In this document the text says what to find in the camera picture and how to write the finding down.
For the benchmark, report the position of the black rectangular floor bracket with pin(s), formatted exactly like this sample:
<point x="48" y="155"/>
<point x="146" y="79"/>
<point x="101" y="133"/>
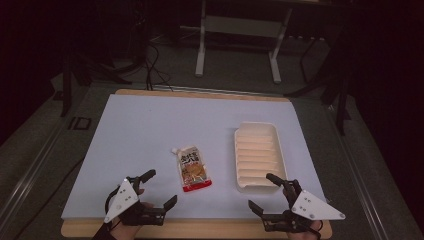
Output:
<point x="80" y="123"/>

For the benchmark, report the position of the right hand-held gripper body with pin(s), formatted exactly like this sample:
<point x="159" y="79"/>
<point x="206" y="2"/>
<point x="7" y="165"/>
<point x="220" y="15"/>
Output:
<point x="311" y="208"/>

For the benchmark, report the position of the grey metal floor rail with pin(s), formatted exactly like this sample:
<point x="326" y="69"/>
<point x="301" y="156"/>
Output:
<point x="361" y="180"/>
<point x="30" y="173"/>

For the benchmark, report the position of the person's right hand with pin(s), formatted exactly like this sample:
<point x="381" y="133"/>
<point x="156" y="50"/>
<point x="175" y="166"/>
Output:
<point x="301" y="236"/>

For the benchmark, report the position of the person's left hand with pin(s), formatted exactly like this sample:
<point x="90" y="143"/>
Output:
<point x="125" y="232"/>

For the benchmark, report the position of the sauce pouch with red edge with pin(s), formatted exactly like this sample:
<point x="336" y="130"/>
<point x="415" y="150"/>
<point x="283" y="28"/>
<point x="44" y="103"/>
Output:
<point x="193" y="168"/>

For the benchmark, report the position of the light blue table mat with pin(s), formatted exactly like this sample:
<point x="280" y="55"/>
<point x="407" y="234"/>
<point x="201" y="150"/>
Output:
<point x="140" y="133"/>

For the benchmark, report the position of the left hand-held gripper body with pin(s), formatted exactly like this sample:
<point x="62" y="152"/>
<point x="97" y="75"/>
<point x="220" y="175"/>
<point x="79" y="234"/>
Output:
<point x="124" y="199"/>

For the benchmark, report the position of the white metal stand frame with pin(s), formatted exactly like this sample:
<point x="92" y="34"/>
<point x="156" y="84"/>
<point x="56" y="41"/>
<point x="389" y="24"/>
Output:
<point x="201" y="50"/>

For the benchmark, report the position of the white ribbed plastic tray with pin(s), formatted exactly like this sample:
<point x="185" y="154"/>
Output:
<point x="260" y="156"/>

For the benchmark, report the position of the black tripod stand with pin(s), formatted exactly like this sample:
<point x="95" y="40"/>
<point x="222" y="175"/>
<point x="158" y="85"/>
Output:
<point x="340" y="110"/>
<point x="66" y="95"/>

